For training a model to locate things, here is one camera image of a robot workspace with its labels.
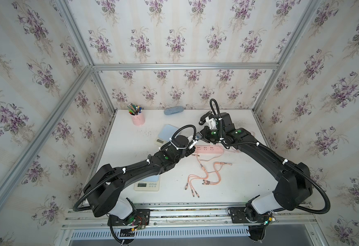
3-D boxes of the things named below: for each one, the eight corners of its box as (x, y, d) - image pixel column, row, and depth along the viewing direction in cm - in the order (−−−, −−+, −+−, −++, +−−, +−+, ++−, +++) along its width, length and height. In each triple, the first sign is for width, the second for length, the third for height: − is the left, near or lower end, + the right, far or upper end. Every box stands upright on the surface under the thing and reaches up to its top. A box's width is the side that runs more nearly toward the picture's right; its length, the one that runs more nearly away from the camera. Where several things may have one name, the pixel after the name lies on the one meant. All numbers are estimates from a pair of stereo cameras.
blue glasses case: (164, 116, 118) (164, 113, 116) (163, 110, 122) (163, 108, 120) (184, 112, 121) (184, 110, 119) (182, 107, 125) (182, 104, 123)
